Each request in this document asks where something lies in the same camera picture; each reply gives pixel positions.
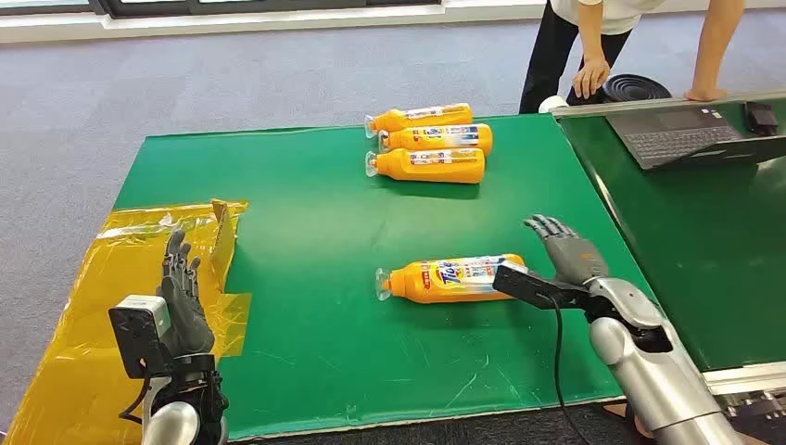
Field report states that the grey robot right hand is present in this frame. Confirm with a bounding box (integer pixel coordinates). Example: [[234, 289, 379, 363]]
[[523, 214, 611, 288]]

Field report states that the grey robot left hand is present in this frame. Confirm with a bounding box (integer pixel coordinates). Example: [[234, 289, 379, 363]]
[[155, 228, 217, 360]]

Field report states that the orange Tide detergent bottle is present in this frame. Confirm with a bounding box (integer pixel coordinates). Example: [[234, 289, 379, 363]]
[[374, 253, 528, 305]]

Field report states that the yellow plastic sheet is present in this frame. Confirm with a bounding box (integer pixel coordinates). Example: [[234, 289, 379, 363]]
[[3, 199, 253, 445]]

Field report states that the green conveyor belt table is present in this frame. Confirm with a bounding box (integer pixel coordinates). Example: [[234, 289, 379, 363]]
[[555, 92, 786, 398]]

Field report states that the green table mat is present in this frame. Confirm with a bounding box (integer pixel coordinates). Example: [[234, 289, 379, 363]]
[[113, 114, 658, 442]]

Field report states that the dark grey laptop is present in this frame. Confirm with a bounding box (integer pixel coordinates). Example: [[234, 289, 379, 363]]
[[606, 105, 786, 172]]

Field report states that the person's foot in sandal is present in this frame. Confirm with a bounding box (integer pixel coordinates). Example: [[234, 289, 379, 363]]
[[602, 400, 658, 442]]

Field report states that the black ribbed round disc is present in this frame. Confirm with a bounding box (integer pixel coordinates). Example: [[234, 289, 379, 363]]
[[602, 73, 673, 104]]

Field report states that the person's right hand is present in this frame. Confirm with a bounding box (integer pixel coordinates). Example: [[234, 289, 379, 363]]
[[571, 57, 612, 101]]

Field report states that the person's hand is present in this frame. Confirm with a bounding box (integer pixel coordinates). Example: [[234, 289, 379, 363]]
[[684, 87, 728, 103], [571, 57, 612, 101]]

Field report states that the person's left hand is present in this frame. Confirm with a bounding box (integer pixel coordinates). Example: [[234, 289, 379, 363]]
[[684, 87, 728, 103]]

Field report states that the small black device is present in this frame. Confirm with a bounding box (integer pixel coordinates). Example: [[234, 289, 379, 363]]
[[742, 99, 780, 137]]

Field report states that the dark conveyor drive mechanism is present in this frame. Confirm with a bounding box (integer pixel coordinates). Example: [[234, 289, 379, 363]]
[[715, 392, 786, 445]]

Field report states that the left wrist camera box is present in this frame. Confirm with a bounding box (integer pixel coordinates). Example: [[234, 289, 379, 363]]
[[108, 294, 173, 380]]

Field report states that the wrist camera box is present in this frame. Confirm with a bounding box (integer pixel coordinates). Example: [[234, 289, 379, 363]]
[[108, 294, 173, 380], [492, 263, 590, 311]]

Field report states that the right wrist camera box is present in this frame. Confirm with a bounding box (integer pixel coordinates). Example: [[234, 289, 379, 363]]
[[492, 263, 590, 311]]

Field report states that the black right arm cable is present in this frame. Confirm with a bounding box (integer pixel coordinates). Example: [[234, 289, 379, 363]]
[[549, 298, 578, 445]]

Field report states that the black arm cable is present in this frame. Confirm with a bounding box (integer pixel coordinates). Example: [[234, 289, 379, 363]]
[[549, 298, 578, 445], [118, 373, 153, 426]]

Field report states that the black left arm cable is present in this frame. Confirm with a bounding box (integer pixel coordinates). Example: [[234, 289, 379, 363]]
[[118, 373, 153, 426]]

